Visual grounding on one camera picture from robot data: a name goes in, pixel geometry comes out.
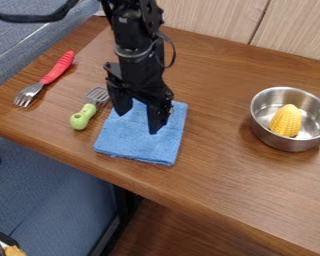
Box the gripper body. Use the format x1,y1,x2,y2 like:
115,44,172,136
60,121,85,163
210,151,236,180
102,42,177,105

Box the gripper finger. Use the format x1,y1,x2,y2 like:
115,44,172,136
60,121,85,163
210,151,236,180
145,98,175,136
105,83,135,117

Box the blue cloth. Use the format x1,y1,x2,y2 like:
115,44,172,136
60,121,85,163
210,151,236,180
91,97,190,167

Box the yellow toy corn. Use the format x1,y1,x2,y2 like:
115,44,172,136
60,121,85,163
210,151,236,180
268,103,305,139

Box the silver pot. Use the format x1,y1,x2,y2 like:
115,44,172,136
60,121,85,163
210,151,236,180
248,86,320,153

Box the green handled spatula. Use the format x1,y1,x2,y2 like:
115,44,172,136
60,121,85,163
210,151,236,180
69,86,112,131

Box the red handled fork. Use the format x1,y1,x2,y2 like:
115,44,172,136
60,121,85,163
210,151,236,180
13,50,76,109

